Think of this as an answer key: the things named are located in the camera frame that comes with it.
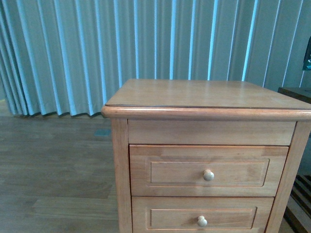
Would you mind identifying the wooden drawer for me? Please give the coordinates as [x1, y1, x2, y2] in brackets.
[129, 145, 288, 197]
[132, 197, 274, 233]

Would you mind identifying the wooden nightstand cabinet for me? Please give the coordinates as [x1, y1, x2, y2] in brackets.
[102, 79, 311, 233]

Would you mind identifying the round wooden upper knob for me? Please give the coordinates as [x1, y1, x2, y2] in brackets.
[203, 169, 214, 182]

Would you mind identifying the round wooden knob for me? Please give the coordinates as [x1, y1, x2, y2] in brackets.
[203, 169, 214, 182]
[197, 216, 208, 227]

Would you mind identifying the grey pleated curtain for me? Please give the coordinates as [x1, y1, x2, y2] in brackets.
[0, 0, 311, 116]

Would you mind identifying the round wooden lower knob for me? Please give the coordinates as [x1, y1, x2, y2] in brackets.
[197, 216, 208, 227]

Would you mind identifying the dark object at edge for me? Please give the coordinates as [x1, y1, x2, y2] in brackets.
[302, 37, 311, 71]

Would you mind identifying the dark wooden furniture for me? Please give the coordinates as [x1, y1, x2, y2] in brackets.
[277, 86, 311, 233]

